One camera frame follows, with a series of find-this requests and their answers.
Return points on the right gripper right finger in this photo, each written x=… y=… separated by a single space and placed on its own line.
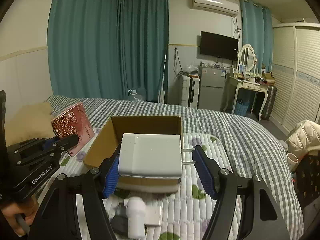
x=261 y=217

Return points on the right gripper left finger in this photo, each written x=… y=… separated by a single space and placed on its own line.
x=70 y=201

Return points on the dark grey UGREEN charger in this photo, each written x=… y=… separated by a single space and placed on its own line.
x=119 y=222

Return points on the red patterned card case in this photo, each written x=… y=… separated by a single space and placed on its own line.
x=74 y=120

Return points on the white plug adapter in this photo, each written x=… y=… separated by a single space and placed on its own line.
x=135 y=210

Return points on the large white power adapter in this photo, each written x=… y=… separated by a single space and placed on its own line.
x=154 y=156

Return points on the small white charger cube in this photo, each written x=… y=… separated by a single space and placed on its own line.
x=153 y=216

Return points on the tan pillow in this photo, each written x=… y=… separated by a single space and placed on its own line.
x=31 y=121

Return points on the floral quilted mat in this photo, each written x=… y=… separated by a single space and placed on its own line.
x=186 y=213

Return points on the green checked bedsheet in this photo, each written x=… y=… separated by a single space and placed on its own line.
x=250 y=148

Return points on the blue plastic basket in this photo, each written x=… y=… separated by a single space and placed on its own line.
x=241 y=107

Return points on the dark patterned chair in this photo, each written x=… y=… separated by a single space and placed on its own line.
x=307 y=180

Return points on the open cardboard box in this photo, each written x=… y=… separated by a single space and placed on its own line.
x=110 y=136

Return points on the white puffer jacket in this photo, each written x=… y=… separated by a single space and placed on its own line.
x=304 y=138

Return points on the white dressing table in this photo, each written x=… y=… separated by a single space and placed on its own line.
x=246 y=85

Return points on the white suitcase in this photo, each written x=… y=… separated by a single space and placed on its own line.
x=189 y=93

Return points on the silver mini fridge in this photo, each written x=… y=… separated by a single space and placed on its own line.
x=212 y=83

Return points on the dark suitcase by wardrobe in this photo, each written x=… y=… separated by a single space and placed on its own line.
x=268 y=106

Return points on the clear water jug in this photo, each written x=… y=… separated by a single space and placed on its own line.
x=138 y=94

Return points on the oval vanity mirror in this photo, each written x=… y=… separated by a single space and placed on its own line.
x=247 y=57

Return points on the green window curtain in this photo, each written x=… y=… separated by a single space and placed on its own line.
x=104 y=48

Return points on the white louvered wardrobe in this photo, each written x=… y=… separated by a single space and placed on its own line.
x=296 y=71

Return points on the green curtain by wardrobe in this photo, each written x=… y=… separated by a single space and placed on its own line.
x=258 y=32

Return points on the white air conditioner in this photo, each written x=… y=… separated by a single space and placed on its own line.
x=220 y=6

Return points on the black wall television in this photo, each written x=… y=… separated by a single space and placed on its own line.
x=220 y=46

